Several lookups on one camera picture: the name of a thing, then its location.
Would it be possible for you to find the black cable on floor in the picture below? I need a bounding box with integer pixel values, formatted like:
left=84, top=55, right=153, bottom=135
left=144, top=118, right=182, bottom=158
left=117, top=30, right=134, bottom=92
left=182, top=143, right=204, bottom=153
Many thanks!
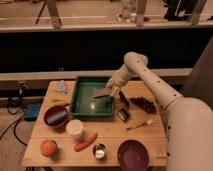
left=0, top=96, right=29, bottom=148

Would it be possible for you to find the orange fruit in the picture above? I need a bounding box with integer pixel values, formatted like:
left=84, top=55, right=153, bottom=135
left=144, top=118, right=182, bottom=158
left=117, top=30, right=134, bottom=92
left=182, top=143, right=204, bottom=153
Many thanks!
left=40, top=139, right=58, bottom=157

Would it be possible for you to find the silver fork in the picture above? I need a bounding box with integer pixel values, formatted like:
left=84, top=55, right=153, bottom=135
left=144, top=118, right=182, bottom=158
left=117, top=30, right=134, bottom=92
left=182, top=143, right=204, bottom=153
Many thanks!
left=126, top=119, right=154, bottom=131

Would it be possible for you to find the bunch of dark grapes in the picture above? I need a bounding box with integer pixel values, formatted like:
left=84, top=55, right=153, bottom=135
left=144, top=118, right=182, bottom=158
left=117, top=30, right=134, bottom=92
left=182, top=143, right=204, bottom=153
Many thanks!
left=130, top=97, right=157, bottom=114

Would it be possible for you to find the green plastic tray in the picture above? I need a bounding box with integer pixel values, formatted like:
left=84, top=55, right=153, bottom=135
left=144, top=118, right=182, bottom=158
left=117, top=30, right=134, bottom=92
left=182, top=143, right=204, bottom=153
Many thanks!
left=70, top=76, right=114, bottom=118

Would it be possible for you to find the dark red bowl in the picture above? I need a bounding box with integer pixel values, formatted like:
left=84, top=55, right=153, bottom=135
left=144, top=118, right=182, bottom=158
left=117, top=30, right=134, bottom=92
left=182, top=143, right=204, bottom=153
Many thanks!
left=44, top=105, right=68, bottom=128

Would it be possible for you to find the orange carrot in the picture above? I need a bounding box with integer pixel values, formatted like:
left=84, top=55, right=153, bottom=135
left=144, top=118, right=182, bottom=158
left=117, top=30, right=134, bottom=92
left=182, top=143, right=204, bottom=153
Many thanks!
left=74, top=133, right=98, bottom=152

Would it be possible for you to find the light blue cloth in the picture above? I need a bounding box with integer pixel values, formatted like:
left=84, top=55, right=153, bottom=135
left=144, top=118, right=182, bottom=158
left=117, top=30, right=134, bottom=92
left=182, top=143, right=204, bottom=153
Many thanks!
left=54, top=80, right=67, bottom=95

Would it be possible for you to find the small metal cup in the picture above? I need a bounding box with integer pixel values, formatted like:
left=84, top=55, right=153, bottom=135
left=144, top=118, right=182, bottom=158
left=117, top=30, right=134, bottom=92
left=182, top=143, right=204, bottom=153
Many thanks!
left=92, top=143, right=106, bottom=159

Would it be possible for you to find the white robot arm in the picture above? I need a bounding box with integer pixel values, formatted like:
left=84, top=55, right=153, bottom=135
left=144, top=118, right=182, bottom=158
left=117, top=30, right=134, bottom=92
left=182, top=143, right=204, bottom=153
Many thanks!
left=107, top=52, right=213, bottom=171

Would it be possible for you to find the blue box on floor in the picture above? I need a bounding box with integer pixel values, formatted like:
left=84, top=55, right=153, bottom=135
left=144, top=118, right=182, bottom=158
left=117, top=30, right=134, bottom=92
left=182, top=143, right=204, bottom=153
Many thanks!
left=24, top=103, right=41, bottom=121

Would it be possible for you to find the white cup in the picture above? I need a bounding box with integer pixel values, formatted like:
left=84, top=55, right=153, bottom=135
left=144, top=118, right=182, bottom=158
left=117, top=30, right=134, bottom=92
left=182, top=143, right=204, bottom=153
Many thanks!
left=66, top=119, right=84, bottom=140

